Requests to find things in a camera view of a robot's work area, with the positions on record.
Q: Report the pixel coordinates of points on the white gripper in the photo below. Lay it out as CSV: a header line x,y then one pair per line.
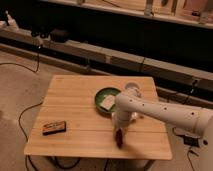
x,y
122,129

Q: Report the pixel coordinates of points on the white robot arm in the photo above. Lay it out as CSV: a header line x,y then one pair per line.
x,y
196,120

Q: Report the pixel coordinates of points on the white sponge on plate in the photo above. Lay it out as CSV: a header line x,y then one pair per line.
x,y
108,102

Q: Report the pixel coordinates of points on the green round plate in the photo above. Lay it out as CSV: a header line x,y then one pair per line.
x,y
101,94

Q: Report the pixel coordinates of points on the white plastic cup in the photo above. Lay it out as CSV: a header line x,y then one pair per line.
x,y
133,88

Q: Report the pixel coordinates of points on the wooden table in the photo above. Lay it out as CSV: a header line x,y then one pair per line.
x,y
88,133

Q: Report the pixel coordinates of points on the black orange cassette box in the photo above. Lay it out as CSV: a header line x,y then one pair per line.
x,y
54,127

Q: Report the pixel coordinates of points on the black device on floor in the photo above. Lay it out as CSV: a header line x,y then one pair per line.
x,y
191,141

